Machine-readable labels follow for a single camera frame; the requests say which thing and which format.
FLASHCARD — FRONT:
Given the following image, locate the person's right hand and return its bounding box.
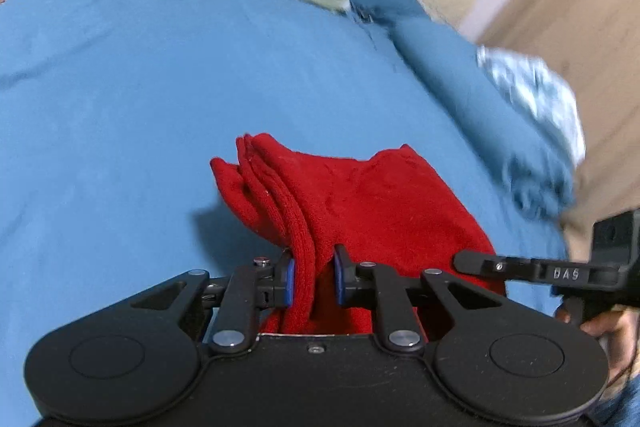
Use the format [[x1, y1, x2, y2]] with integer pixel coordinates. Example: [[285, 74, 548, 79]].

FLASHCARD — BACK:
[[580, 309, 640, 382]]

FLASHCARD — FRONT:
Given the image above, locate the light blue blanket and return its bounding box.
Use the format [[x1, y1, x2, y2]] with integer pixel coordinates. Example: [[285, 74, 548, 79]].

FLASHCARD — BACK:
[[475, 46, 587, 168]]

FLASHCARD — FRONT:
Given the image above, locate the beige curtain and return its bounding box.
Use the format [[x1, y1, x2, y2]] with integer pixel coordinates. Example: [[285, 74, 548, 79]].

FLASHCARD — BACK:
[[480, 0, 640, 248]]

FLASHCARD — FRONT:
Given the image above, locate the red towel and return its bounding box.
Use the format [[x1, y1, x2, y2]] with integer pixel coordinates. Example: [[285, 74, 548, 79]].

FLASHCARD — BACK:
[[210, 133, 507, 335]]

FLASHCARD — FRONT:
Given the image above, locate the rolled blue duvet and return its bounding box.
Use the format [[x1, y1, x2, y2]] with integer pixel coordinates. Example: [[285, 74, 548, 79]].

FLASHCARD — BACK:
[[390, 14, 576, 220]]

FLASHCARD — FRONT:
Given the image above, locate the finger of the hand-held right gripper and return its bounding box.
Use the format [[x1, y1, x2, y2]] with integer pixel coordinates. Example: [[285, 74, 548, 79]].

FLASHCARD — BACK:
[[452, 250, 596, 284]]

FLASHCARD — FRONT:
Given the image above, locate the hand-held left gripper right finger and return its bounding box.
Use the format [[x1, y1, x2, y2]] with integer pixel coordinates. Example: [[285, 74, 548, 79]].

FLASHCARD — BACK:
[[333, 244, 504, 354]]

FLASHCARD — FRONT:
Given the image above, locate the bed with blue sheet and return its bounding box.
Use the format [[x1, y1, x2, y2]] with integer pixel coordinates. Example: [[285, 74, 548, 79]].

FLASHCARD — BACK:
[[0, 0, 576, 427]]

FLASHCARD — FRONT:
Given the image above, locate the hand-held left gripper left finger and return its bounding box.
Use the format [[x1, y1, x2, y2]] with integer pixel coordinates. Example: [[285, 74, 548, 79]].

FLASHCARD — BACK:
[[129, 248, 297, 356]]

